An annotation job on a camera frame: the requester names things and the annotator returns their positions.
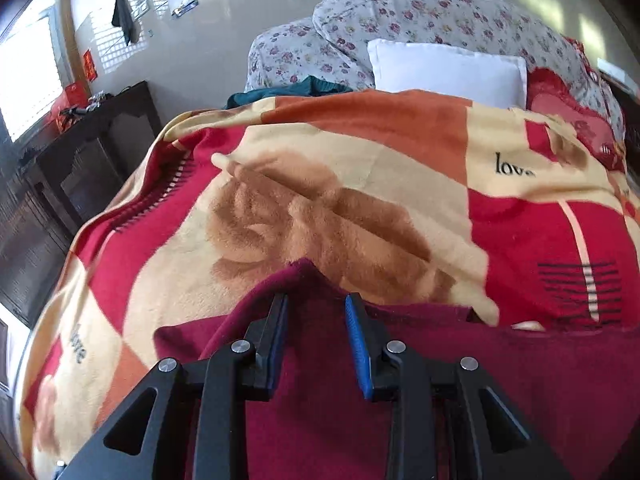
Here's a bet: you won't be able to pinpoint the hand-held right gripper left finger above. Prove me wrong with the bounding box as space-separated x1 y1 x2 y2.
65 292 290 480

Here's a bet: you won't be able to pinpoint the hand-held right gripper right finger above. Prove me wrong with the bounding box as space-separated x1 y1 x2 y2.
345 292 576 480

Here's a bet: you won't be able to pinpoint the maroon garment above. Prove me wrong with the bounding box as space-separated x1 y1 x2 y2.
154 258 640 480

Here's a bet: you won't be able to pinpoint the printed fleece blanket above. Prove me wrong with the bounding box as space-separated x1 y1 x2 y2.
20 87 640 478

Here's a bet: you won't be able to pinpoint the dark wooden cabinet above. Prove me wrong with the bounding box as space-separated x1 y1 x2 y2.
20 80 163 233

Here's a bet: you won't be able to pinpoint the teal cloth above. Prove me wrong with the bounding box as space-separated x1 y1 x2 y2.
225 75 353 110

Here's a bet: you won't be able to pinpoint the white pillow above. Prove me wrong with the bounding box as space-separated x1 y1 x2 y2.
366 38 529 109

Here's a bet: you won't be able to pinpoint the red lace pillow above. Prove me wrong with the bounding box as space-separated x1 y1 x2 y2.
525 67 626 171

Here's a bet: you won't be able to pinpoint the red gift box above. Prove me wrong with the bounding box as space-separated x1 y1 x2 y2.
52 81 92 133

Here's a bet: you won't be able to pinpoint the floral pillows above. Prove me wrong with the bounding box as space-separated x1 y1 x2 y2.
245 0 626 151

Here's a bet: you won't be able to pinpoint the dark hanging cloth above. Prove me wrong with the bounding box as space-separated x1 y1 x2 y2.
111 0 141 47

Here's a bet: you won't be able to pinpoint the window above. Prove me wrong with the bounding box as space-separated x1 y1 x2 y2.
0 0 76 143

